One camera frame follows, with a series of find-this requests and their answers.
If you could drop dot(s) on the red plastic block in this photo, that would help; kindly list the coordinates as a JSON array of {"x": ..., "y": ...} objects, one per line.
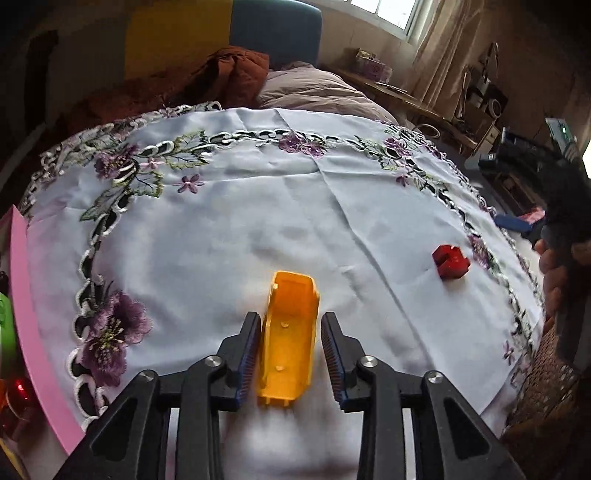
[{"x": 450, "y": 265}]

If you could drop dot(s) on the pale pink duvet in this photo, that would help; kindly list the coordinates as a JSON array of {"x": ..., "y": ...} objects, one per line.
[{"x": 314, "y": 92}]

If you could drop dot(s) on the brown woven mat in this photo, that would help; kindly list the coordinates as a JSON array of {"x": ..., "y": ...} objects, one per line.
[{"x": 545, "y": 415}]

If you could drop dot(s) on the rust brown quilt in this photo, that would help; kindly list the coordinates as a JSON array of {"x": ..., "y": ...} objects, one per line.
[{"x": 231, "y": 74}]

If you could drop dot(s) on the cluttered storage shelf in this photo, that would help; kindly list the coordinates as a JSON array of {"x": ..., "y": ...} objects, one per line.
[{"x": 485, "y": 106}]

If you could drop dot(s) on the white floral embroidered tablecloth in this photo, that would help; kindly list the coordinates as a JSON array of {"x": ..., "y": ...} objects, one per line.
[{"x": 277, "y": 207}]

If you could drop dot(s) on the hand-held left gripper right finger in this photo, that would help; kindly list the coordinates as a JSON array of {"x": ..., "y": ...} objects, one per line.
[{"x": 333, "y": 364}]

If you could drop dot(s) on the bright window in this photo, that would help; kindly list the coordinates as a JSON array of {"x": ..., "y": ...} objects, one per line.
[{"x": 388, "y": 14}]

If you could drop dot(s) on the person's right hand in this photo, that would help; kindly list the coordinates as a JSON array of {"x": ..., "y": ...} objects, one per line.
[{"x": 549, "y": 277}]

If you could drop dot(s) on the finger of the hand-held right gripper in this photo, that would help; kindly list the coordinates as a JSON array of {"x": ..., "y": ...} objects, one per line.
[{"x": 510, "y": 222}]

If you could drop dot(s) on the orange plastic holder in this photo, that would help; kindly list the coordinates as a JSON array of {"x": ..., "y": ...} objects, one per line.
[{"x": 288, "y": 332}]

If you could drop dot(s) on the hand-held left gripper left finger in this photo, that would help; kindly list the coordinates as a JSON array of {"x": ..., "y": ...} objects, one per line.
[{"x": 247, "y": 364}]

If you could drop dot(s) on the grey yellow blue headboard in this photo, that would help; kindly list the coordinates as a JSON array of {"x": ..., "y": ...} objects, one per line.
[{"x": 277, "y": 27}]

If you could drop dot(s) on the light green plastic piece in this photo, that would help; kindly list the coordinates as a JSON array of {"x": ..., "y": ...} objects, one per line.
[{"x": 5, "y": 323}]

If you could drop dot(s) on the beige curtain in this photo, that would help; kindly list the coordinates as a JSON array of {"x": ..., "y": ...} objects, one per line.
[{"x": 448, "y": 55}]

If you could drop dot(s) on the purple patterned box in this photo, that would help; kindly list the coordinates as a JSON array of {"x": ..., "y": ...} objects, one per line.
[{"x": 374, "y": 64}]

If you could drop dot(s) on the wooden ledge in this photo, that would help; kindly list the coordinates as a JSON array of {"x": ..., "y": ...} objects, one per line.
[{"x": 406, "y": 99}]

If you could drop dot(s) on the pink-edged white cardboard box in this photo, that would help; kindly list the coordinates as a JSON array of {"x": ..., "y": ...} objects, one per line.
[{"x": 41, "y": 350}]

